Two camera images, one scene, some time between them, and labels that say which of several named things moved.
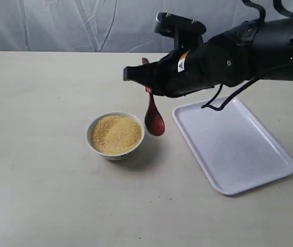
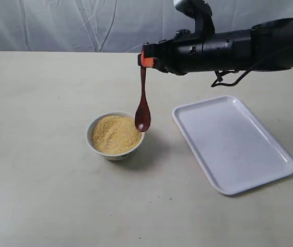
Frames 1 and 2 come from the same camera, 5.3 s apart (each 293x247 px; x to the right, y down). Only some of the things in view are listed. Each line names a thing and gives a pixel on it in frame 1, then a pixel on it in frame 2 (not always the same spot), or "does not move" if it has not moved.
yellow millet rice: x=116 y=134 does not move
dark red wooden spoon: x=154 y=122 -> x=143 y=114
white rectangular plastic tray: x=235 y=149 does not move
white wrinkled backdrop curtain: x=123 y=26 does not move
